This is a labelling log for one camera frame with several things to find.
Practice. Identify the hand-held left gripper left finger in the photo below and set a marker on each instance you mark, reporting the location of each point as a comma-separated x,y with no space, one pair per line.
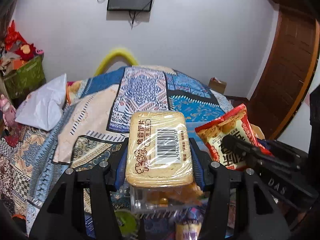
121,165

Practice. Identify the pink toy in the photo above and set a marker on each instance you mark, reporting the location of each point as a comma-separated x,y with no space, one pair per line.
6,110

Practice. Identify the green jelly cup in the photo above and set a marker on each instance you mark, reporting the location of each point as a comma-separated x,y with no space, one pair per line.
126,221

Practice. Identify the brown wooden door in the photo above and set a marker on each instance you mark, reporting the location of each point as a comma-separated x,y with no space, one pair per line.
282,80

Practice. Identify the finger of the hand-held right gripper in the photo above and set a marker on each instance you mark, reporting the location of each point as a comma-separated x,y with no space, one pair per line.
250,152
282,150

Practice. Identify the white plastic bag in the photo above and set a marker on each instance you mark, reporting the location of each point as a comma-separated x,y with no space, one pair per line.
42,107

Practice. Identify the red biscuit packet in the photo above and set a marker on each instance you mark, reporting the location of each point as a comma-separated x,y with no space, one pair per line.
225,130

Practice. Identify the clear plastic organizer box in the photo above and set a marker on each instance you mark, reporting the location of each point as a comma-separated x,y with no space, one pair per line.
140,202

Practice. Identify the yellow foam hoop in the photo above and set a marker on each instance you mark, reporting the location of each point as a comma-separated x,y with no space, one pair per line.
112,56

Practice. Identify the small cardboard box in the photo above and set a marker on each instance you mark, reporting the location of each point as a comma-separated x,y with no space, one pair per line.
217,85

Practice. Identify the patchwork printed blanket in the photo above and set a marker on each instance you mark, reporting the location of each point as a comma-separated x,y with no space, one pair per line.
100,110

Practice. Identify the clear packet of orange snacks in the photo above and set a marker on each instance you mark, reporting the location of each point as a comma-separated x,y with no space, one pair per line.
172,195

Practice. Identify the green fabric bag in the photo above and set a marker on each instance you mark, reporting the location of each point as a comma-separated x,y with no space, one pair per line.
25,78

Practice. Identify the beige toast slice packet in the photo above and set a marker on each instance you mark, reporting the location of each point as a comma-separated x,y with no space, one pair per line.
160,140

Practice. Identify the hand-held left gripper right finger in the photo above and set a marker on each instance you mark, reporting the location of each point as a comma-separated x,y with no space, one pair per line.
199,172

